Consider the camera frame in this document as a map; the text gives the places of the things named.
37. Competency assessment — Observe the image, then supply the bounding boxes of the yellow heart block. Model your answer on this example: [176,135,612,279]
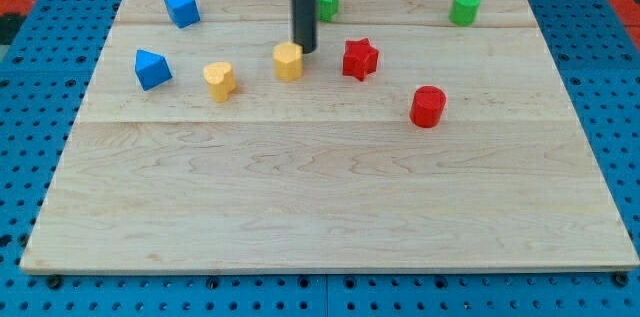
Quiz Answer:
[203,62,236,103]

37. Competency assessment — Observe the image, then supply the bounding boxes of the blue triangle block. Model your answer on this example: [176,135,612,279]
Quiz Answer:
[135,49,172,91]

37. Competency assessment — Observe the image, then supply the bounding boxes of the yellow hexagon block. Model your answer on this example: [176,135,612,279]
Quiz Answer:
[272,42,303,82]

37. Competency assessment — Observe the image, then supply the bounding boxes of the red star block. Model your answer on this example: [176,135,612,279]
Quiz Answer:
[342,38,379,81]

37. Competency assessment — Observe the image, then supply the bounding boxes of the wooden board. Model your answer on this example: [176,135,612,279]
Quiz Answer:
[21,0,639,275]

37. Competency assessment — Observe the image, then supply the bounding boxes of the red cylinder block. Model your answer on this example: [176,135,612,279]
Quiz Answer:
[409,86,447,128]

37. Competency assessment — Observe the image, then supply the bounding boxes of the green star block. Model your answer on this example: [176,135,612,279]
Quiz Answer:
[317,0,339,22]

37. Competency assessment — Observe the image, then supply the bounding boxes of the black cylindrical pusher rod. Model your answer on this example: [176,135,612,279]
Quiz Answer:
[291,0,317,54]

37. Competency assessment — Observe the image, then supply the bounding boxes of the blue cube block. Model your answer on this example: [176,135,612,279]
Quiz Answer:
[163,0,200,29]

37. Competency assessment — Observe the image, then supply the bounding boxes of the green cylinder block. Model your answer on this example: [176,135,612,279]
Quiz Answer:
[449,0,482,26]

